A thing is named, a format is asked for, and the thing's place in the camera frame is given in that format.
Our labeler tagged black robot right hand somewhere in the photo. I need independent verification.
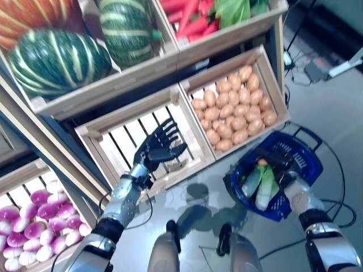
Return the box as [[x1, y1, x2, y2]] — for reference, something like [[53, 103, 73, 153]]
[[256, 147, 294, 185]]

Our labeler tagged white desk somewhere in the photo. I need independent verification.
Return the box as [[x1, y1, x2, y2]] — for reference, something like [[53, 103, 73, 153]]
[[328, 42, 363, 78]]

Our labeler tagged grey floor box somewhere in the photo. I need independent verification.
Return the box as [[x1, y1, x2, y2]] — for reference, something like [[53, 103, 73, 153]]
[[303, 58, 331, 83]]

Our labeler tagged red carrot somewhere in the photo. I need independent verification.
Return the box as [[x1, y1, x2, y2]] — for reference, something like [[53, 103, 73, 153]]
[[184, 18, 209, 36], [177, 0, 201, 32]]

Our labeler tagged robot left leg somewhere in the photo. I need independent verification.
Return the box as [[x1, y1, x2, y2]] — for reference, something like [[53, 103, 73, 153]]
[[147, 220, 182, 272]]

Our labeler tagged blue plastic shopping basket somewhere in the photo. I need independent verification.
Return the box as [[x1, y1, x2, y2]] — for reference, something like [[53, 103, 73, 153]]
[[222, 130, 324, 222]]

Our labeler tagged wooden display shelf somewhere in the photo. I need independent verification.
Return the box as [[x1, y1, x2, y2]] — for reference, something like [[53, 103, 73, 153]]
[[0, 0, 290, 199], [0, 116, 57, 199]]

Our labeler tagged brown potato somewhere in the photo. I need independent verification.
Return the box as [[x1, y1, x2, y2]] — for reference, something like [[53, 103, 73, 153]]
[[250, 89, 264, 105], [205, 129, 221, 145], [191, 98, 208, 111], [203, 90, 218, 108], [248, 118, 266, 137], [215, 139, 234, 152], [231, 129, 250, 145], [246, 74, 260, 92], [228, 74, 242, 91], [238, 65, 253, 83], [259, 96, 273, 112], [217, 123, 233, 139], [262, 110, 278, 128], [217, 80, 233, 94], [231, 116, 247, 131]]

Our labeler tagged green striped pumpkin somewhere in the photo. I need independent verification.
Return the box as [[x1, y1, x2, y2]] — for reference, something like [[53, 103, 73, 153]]
[[7, 28, 113, 99], [98, 0, 163, 68]]

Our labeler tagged purple white turnip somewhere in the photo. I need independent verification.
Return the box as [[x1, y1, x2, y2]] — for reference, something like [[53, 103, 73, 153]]
[[37, 203, 59, 220], [45, 180, 63, 193], [47, 192, 69, 206], [57, 203, 77, 219], [0, 206, 20, 222], [30, 189, 52, 205], [19, 202, 39, 218]]

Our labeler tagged wooden slat crate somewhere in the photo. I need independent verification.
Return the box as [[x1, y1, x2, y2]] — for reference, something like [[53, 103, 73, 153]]
[[0, 0, 182, 121], [154, 0, 289, 62], [74, 83, 218, 202], [178, 45, 292, 162], [0, 158, 94, 272]]

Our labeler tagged round green cabbage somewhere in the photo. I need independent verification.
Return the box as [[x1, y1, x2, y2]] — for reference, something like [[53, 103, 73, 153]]
[[214, 0, 252, 29]]

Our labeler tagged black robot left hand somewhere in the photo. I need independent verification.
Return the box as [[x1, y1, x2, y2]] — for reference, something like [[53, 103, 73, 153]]
[[133, 117, 188, 172]]

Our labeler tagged robot leg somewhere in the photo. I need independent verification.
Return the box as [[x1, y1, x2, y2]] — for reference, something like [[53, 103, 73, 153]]
[[147, 220, 182, 272], [217, 223, 263, 272]]

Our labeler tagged orange striped pumpkin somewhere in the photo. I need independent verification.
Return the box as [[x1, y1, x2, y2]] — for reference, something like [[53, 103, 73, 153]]
[[0, 0, 77, 50]]

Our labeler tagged napa cabbage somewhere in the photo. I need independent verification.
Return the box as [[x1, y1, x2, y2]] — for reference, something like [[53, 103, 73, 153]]
[[254, 165, 280, 212], [241, 165, 263, 198]]

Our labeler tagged robot right leg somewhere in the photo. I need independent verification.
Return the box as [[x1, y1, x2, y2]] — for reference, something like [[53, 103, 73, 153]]
[[217, 223, 263, 272]]

